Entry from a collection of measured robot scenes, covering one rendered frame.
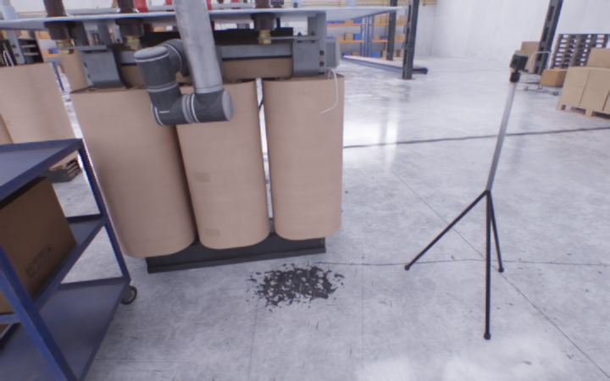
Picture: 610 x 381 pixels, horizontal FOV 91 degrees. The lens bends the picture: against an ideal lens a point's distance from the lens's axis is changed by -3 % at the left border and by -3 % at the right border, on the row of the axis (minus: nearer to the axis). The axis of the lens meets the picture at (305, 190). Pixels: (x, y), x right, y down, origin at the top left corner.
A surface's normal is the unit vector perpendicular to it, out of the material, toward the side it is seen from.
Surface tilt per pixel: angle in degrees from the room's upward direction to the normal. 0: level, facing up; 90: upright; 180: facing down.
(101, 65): 90
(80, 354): 0
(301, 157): 90
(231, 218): 90
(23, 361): 0
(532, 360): 0
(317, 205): 90
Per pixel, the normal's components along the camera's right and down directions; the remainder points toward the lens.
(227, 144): 0.15, 0.43
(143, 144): 0.48, 0.37
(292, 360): -0.03, -0.90
